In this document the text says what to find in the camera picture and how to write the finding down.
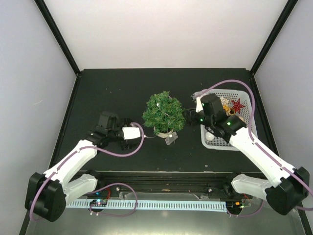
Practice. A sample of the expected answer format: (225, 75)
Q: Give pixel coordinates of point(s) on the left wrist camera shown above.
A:
(130, 133)

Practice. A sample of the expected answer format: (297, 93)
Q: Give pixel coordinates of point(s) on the white slotted cable duct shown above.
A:
(163, 205)

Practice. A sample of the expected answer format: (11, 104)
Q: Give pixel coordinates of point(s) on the black frame post left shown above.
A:
(45, 12)

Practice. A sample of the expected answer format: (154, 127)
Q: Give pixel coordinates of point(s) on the right circuit board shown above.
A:
(239, 204)

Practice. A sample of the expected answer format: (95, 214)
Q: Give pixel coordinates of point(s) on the small green christmas tree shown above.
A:
(163, 115)

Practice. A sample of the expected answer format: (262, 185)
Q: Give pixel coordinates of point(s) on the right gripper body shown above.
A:
(192, 121)

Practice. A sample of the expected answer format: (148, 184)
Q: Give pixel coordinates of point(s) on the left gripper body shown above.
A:
(124, 144)

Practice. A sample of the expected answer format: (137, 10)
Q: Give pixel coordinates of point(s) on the white snowflake ornament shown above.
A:
(224, 100)

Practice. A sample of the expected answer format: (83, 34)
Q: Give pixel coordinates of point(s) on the large white ball ornament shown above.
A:
(209, 136)

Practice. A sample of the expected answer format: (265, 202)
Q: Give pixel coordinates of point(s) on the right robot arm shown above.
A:
(284, 186)

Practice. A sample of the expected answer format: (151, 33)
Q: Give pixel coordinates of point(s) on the left circuit board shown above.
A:
(98, 203)

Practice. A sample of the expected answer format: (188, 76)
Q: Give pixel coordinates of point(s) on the black frame post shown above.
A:
(45, 12)
(284, 15)

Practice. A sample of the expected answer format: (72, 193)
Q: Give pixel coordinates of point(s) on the black frame post right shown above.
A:
(284, 15)

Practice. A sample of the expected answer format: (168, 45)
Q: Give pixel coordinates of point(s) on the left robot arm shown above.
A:
(50, 192)

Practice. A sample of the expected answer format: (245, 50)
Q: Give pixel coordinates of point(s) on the gold bell ornament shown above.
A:
(231, 112)

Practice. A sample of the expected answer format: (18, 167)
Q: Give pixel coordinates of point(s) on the red star ornament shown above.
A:
(237, 105)

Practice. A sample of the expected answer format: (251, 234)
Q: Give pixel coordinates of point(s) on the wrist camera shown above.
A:
(196, 97)
(130, 133)

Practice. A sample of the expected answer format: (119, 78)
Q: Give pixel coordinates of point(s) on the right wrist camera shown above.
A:
(196, 97)

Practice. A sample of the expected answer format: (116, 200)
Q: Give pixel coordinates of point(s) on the circuit board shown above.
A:
(239, 204)
(98, 203)

